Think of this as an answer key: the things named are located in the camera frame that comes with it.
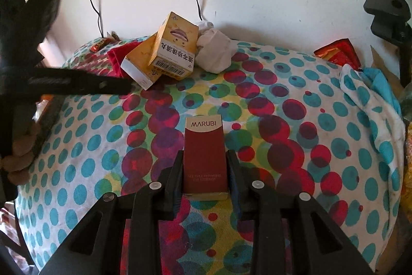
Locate red Marubi box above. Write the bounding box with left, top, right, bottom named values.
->
left=183, top=114, right=228, bottom=201

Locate plain red sock bundle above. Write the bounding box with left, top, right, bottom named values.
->
left=107, top=41, right=141, bottom=80

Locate polka dot bed sheet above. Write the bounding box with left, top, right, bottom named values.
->
left=14, top=38, right=407, bottom=275

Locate white sock by wall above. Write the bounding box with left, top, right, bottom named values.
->
left=195, top=21, right=237, bottom=74

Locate black clamp mount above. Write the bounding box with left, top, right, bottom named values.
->
left=363, top=0, right=411, bottom=88

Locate person left hand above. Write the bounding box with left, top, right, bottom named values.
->
left=1, top=121, right=40, bottom=186

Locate yellow medicine box cartoon face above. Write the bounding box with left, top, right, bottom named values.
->
left=149, top=12, right=199, bottom=80

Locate yellow white medicine box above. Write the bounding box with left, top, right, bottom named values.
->
left=121, top=34, right=161, bottom=90

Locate red snack packet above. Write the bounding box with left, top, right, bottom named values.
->
left=314, top=38, right=362, bottom=70

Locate small red candy wrapper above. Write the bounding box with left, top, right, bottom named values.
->
left=90, top=31, right=120, bottom=53

